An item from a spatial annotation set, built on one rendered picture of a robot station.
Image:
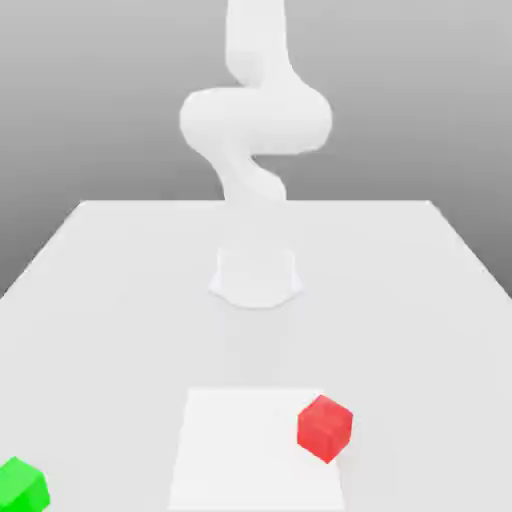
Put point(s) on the small green cube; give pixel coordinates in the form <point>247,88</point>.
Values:
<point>20,488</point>

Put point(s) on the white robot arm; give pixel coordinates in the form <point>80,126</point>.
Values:
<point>256,120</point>

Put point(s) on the small red cube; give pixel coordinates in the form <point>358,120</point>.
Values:
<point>324,428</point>

